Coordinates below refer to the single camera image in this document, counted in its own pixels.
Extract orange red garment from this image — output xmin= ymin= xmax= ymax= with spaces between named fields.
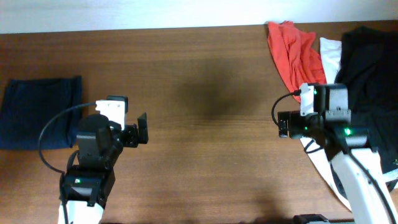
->
xmin=267 ymin=21 xmax=326 ymax=92

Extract folded navy blue cloth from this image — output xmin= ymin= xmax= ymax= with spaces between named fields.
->
xmin=1 ymin=76 xmax=82 ymax=150

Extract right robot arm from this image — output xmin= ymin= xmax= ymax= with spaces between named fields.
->
xmin=271 ymin=83 xmax=397 ymax=223

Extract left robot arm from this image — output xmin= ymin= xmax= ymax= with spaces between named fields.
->
xmin=58 ymin=113 xmax=149 ymax=223

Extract black garment pile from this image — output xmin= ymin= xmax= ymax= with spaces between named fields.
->
xmin=329 ymin=26 xmax=398 ymax=194

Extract white garment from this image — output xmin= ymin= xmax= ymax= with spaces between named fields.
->
xmin=298 ymin=37 xmax=398 ymax=212

